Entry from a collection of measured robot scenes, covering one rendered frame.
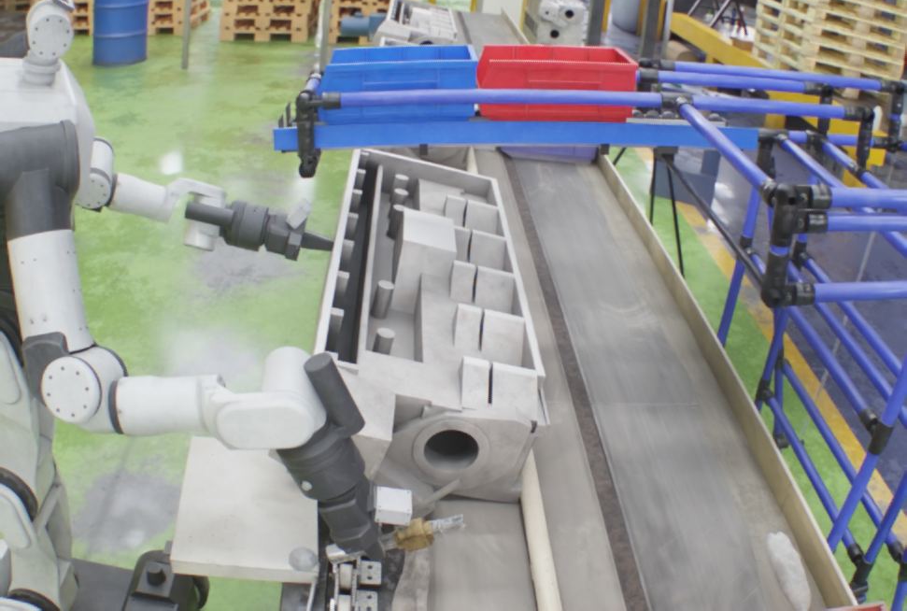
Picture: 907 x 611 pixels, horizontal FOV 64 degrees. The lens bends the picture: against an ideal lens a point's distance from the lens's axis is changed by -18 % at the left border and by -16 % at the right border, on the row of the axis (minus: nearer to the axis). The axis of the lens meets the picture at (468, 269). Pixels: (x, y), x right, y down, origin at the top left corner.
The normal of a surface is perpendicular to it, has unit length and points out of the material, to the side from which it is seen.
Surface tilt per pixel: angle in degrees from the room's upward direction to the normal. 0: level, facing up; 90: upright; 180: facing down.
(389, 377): 10
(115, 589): 0
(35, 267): 66
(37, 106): 48
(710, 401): 1
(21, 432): 113
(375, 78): 92
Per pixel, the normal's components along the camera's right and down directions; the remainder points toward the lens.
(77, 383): 0.08, 0.03
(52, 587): 0.04, 0.44
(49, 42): 0.53, 0.50
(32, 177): 0.57, -0.10
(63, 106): 0.58, -0.31
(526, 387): 0.28, -0.68
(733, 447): 0.08, -0.89
